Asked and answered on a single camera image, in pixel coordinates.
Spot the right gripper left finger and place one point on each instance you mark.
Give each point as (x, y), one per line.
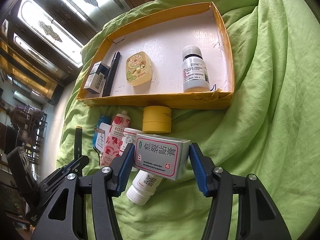
(65, 214)

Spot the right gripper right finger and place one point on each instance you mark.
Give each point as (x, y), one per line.
(258, 215)

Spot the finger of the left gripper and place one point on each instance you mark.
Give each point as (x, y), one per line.
(75, 162)

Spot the black pen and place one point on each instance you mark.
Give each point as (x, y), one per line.
(111, 75)
(78, 143)

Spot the white power adapter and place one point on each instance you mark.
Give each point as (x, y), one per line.
(100, 140)

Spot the blue battery pack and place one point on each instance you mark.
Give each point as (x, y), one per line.
(102, 120)

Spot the white bottle red label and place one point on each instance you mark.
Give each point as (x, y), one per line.
(129, 136)

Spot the rose hand cream tube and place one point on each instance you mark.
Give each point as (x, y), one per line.
(114, 137)

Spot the white bottle QR label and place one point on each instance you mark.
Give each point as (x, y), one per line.
(143, 187)

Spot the white red ointment box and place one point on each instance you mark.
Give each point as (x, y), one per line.
(162, 156)

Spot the yellow round jar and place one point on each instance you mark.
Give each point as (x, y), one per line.
(157, 119)

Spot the blue white medicine box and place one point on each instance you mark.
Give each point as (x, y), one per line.
(97, 78)

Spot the yellow cartoon timer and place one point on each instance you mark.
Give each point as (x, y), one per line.
(138, 69)

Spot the grey white medicine bottle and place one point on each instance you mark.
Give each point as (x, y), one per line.
(194, 70)

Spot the green bed sheet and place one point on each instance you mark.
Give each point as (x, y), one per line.
(271, 128)

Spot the yellow cardboard tray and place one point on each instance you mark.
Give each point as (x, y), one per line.
(162, 36)

